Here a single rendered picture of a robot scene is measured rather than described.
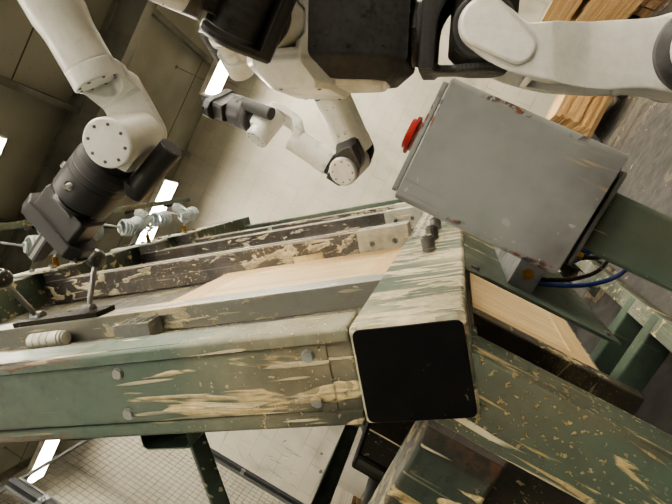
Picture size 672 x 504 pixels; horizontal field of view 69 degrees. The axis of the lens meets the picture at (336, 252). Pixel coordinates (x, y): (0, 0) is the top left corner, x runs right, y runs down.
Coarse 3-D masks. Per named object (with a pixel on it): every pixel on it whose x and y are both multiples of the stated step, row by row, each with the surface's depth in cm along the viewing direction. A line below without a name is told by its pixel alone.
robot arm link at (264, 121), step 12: (240, 108) 134; (252, 108) 130; (264, 108) 128; (240, 120) 134; (252, 120) 132; (264, 120) 131; (276, 120) 133; (252, 132) 130; (264, 132) 131; (276, 132) 135; (264, 144) 132
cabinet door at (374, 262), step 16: (352, 256) 115; (368, 256) 112; (384, 256) 107; (240, 272) 124; (256, 272) 119; (272, 272) 116; (288, 272) 112; (304, 272) 108; (320, 272) 104; (336, 272) 100; (352, 272) 97; (368, 272) 94; (384, 272) 90; (208, 288) 109; (224, 288) 107; (240, 288) 103; (256, 288) 100
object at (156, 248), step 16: (400, 208) 162; (416, 208) 157; (320, 224) 166; (336, 224) 165; (352, 224) 164; (368, 224) 162; (416, 224) 158; (160, 240) 187; (224, 240) 176; (240, 240) 175; (256, 240) 173; (272, 240) 172; (144, 256) 186; (160, 256) 184; (176, 256) 182
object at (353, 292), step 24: (288, 288) 81; (312, 288) 77; (336, 288) 76; (360, 288) 75; (120, 312) 89; (144, 312) 86; (168, 312) 84; (192, 312) 83; (216, 312) 82; (240, 312) 81; (264, 312) 80; (288, 312) 79; (312, 312) 78; (0, 336) 95; (24, 336) 93; (72, 336) 90; (96, 336) 89
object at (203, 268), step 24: (288, 240) 128; (312, 240) 121; (336, 240) 119; (360, 240) 118; (384, 240) 116; (72, 264) 144; (144, 264) 138; (168, 264) 132; (192, 264) 130; (216, 264) 128; (240, 264) 127; (264, 264) 125; (48, 288) 143; (72, 288) 141; (96, 288) 139; (120, 288) 137; (144, 288) 135
